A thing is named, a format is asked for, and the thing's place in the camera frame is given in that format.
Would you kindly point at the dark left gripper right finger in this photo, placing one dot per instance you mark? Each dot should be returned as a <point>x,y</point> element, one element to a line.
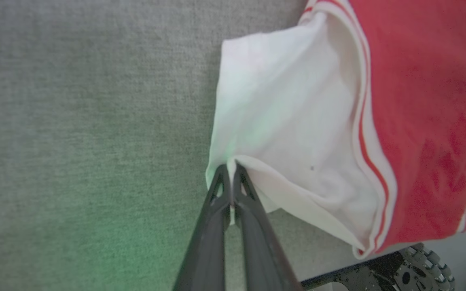
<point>257,242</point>

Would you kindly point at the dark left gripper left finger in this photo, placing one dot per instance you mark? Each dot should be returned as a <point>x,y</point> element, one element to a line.
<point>208,238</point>

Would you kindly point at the red and white garment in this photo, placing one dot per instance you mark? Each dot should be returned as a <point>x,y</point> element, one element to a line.
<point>338,113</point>

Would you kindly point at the black wheeled robot base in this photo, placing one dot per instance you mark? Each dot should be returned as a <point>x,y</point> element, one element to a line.
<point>395,270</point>

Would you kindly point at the grey-green fabric sofa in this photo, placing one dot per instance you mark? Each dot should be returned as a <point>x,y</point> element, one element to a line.
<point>87,141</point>

